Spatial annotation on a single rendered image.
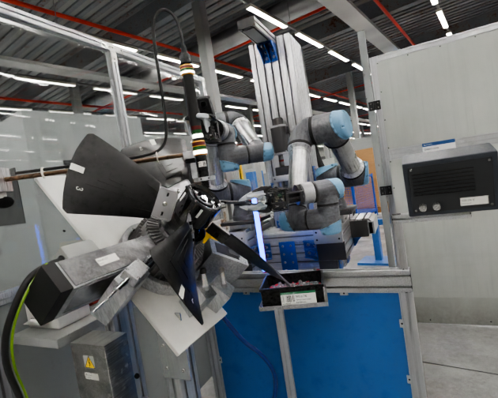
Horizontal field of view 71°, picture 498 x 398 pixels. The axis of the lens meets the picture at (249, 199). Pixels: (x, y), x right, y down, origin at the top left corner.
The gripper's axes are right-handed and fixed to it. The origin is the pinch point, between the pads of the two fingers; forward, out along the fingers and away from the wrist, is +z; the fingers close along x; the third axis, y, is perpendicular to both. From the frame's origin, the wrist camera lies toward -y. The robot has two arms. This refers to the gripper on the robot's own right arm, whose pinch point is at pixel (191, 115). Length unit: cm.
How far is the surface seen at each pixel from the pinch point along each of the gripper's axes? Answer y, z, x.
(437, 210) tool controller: 42, -21, -70
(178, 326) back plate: 60, 17, 7
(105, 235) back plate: 32.8, 12.9, 28.7
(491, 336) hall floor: 147, -152, -120
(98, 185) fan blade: 18.8, 29.2, 15.1
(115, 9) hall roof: -459, -679, 446
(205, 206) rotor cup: 28.3, 12.9, -5.2
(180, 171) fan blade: 16.6, -0.1, 6.9
